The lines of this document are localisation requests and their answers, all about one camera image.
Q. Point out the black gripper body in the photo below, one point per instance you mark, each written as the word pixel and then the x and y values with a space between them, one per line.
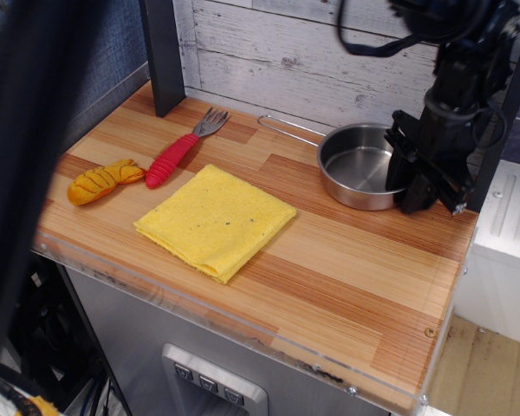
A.
pixel 443 139

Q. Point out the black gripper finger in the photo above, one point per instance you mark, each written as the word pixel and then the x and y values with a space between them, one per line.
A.
pixel 422 193
pixel 400 170

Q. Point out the stainless steel pot with handle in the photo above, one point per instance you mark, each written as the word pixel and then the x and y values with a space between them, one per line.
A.
pixel 353 162

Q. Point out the yellow folded napkin cloth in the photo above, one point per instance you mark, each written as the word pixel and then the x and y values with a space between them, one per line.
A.
pixel 216 222

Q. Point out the white ribbed appliance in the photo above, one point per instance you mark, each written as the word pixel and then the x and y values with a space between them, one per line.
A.
pixel 488 291

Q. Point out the clear acrylic table guard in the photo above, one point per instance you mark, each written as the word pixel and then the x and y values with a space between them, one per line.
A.
pixel 340 307

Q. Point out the silver button panel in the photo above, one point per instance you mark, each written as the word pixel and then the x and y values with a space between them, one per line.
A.
pixel 201 387

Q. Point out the stainless steel cabinet front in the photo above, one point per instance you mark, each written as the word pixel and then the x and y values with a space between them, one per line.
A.
pixel 133 327

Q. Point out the orange plush toy bottom corner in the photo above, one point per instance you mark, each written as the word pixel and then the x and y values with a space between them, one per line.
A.
pixel 38 406

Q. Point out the dark grey right post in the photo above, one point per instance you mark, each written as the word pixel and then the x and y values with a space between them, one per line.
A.
pixel 490 159

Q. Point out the dark grey post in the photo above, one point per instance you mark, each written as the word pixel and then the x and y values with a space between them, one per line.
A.
pixel 162 50
pixel 490 159

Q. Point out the red handled metal fork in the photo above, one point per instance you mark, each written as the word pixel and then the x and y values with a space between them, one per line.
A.
pixel 166 163

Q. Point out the dark grey left post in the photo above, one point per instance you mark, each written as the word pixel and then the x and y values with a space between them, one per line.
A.
pixel 162 50

